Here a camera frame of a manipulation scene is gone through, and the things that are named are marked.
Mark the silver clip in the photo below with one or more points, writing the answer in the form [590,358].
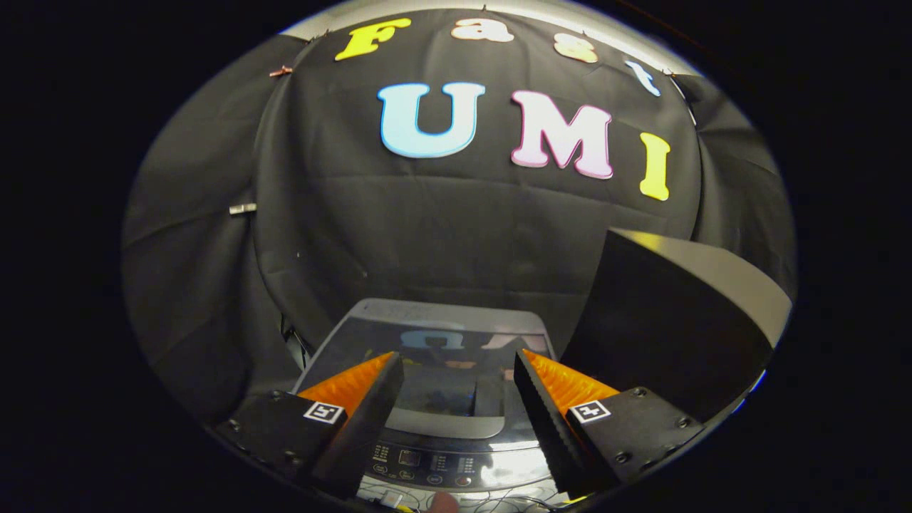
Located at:
[242,209]

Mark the dark washing machine lid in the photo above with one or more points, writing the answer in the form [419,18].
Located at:
[442,335]

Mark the grey washing machine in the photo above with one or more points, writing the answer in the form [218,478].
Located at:
[442,463]

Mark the copper clip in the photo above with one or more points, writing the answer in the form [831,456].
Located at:
[281,71]

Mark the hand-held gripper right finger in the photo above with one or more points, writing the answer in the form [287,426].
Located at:
[548,427]

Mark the grey beige cabinet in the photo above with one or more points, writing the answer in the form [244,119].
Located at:
[662,320]

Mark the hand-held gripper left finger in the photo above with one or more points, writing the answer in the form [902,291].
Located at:
[363,427]

